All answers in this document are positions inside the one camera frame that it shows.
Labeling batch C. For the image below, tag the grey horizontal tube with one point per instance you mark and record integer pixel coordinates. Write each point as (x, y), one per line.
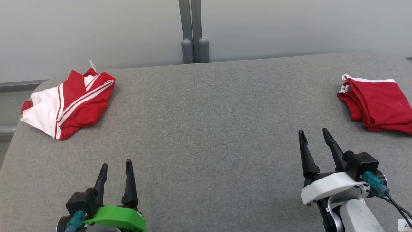
(6, 130)

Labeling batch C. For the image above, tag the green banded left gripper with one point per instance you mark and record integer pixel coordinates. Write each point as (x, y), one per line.
(119, 217)

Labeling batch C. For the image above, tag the small white label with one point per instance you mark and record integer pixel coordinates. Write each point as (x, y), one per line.
(405, 225)

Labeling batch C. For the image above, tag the grey skirting rail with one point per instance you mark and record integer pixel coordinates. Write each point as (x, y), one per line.
(19, 86)

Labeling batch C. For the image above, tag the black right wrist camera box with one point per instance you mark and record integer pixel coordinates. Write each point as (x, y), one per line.
(362, 164)

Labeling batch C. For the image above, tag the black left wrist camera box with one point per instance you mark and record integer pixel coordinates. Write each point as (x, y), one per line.
(82, 201)

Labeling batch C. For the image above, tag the red shorts with white trim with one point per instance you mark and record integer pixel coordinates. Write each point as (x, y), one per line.
(383, 103)

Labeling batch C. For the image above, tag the red white basketball jersey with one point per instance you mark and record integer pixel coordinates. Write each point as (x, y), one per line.
(83, 103)

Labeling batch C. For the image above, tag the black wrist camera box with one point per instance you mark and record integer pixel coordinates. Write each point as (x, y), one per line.
(82, 201)
(362, 164)

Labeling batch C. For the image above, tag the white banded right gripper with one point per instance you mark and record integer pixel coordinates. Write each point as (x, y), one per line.
(328, 187)

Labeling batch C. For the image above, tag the grey partition post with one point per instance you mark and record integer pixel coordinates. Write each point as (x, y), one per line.
(187, 51)

